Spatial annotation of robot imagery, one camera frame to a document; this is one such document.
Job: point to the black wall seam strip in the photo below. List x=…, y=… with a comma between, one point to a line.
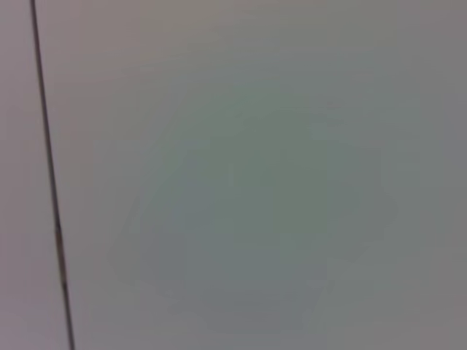
x=51, y=175

